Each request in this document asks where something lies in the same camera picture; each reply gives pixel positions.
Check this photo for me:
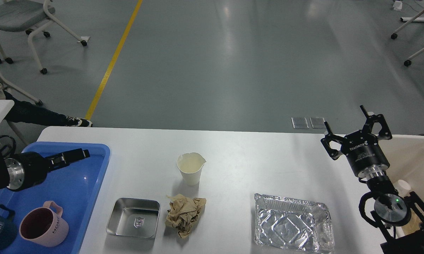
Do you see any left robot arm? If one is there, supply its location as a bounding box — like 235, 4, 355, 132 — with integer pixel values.
0, 135, 90, 192

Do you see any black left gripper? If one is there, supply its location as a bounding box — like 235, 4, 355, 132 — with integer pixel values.
5, 149, 90, 192

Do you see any white paper cup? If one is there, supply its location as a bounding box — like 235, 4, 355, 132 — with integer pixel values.
177, 152, 207, 186

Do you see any left floor socket plate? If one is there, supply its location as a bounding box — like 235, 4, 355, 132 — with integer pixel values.
291, 117, 309, 129

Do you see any square steel tray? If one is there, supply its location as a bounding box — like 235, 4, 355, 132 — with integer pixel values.
106, 198, 161, 239

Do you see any paper cup in bin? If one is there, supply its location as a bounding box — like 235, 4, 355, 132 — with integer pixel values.
394, 180, 412, 198

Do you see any person in jeans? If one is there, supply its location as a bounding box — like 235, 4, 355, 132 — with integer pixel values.
0, 83, 93, 127

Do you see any aluminium foil container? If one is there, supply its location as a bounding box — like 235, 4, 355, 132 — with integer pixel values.
254, 193, 335, 254

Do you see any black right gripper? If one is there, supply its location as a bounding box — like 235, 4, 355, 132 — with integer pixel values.
321, 105, 392, 178

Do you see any blue plastic tray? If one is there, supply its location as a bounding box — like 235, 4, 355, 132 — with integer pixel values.
0, 142, 111, 254

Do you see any beige plastic bin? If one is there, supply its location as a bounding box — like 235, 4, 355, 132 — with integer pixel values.
374, 134, 424, 240

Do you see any right floor socket plate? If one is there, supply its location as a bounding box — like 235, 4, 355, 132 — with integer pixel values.
309, 117, 326, 129

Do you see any pink ceramic mug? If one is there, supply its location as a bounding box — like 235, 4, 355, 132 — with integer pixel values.
19, 201, 69, 247

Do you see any crumpled brown paper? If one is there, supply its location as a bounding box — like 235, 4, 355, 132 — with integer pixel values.
165, 194, 207, 239

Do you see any white chair legs right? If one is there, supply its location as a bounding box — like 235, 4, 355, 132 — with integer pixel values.
390, 0, 424, 67

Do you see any grey office chair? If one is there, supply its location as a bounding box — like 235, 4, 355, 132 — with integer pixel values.
0, 0, 88, 74

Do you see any floor socket plate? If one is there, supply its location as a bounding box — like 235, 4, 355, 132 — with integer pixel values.
309, 117, 326, 129
291, 117, 309, 129

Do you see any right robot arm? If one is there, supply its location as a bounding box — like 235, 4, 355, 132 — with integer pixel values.
321, 105, 424, 254

